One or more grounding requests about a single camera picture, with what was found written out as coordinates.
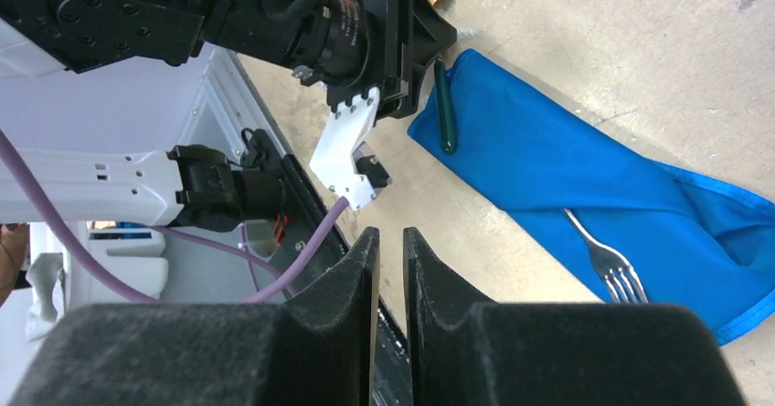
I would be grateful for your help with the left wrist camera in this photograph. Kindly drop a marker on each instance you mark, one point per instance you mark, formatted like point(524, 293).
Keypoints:
point(344, 138)

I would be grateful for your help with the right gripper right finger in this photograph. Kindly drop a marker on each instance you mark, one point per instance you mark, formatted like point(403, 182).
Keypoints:
point(467, 349)

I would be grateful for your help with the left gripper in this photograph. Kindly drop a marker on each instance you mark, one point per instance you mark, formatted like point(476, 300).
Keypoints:
point(353, 46)

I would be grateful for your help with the silver fork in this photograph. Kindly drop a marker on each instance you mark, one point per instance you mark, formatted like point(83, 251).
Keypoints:
point(615, 271)

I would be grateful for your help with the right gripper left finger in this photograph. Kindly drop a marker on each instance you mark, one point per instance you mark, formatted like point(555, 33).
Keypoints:
point(314, 349)

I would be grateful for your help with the blue cloth napkin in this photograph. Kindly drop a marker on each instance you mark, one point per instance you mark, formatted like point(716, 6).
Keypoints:
point(693, 240)

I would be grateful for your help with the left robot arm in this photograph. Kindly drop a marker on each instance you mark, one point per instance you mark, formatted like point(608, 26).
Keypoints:
point(92, 92)

